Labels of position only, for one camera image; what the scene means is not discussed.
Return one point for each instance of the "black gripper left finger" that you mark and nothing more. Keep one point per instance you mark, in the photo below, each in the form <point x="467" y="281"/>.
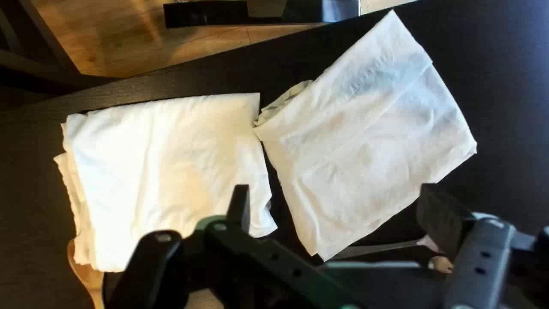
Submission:
<point x="238" y="210"/>

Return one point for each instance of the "thin white cloth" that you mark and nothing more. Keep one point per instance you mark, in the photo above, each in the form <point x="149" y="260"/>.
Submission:
<point x="353" y="147"/>

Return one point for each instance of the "wooden spoon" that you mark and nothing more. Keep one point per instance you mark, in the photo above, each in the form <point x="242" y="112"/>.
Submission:
<point x="89" y="279"/>

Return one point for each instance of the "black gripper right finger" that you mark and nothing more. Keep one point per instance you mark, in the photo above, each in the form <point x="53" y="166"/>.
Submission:
<point x="443" y="219"/>

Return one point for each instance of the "thick white towel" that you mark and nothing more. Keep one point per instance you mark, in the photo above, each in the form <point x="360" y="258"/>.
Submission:
<point x="159" y="166"/>

